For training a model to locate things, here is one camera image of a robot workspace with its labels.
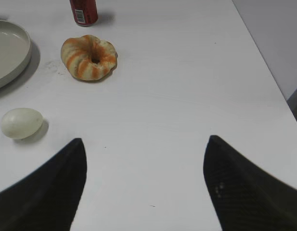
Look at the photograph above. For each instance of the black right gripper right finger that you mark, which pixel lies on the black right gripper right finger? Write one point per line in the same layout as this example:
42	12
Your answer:
244	196

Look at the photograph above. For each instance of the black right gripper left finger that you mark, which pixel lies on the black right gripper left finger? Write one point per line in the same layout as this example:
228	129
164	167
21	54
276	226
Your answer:
48	198

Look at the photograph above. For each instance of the white egg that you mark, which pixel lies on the white egg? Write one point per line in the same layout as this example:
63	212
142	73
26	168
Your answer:
20	123

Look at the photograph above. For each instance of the grey round plate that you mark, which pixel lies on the grey round plate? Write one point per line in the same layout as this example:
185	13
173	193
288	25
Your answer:
15	51

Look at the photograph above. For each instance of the orange striped bagel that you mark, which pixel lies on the orange striped bagel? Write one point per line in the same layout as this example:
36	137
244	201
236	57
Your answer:
88	58

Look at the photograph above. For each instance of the red soda can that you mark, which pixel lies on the red soda can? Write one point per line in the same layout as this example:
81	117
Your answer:
84	12

